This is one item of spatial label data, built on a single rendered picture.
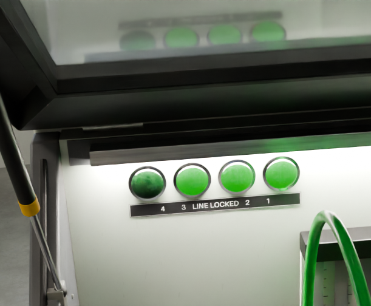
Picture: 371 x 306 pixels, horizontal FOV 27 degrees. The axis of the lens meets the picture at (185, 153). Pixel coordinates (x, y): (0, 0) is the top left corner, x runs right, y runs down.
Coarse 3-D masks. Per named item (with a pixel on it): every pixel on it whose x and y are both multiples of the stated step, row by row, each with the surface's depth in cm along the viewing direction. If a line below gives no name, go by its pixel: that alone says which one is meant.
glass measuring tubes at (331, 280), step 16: (304, 240) 103; (320, 240) 103; (336, 240) 103; (352, 240) 103; (368, 240) 103; (304, 256) 103; (320, 256) 103; (336, 256) 103; (368, 256) 103; (320, 272) 105; (336, 272) 105; (368, 272) 105; (320, 288) 106; (336, 288) 106; (352, 288) 108; (320, 304) 107; (336, 304) 107; (352, 304) 109
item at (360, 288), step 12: (324, 216) 83; (336, 216) 80; (312, 228) 90; (336, 228) 78; (312, 240) 92; (348, 240) 76; (312, 252) 94; (348, 252) 74; (312, 264) 96; (348, 264) 73; (360, 264) 73; (312, 276) 97; (360, 276) 72; (312, 288) 98; (360, 288) 71; (312, 300) 100; (360, 300) 70
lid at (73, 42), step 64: (0, 0) 54; (64, 0) 58; (128, 0) 59; (192, 0) 60; (256, 0) 61; (320, 0) 63; (0, 64) 81; (64, 64) 76; (128, 64) 78; (192, 64) 80; (256, 64) 82; (320, 64) 83; (128, 128) 101
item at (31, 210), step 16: (0, 96) 67; (0, 112) 68; (0, 128) 69; (0, 144) 71; (16, 144) 72; (16, 160) 72; (16, 176) 74; (16, 192) 76; (32, 192) 77; (32, 208) 78; (32, 224) 80; (48, 256) 85; (48, 288) 90; (64, 288) 90; (64, 304) 90
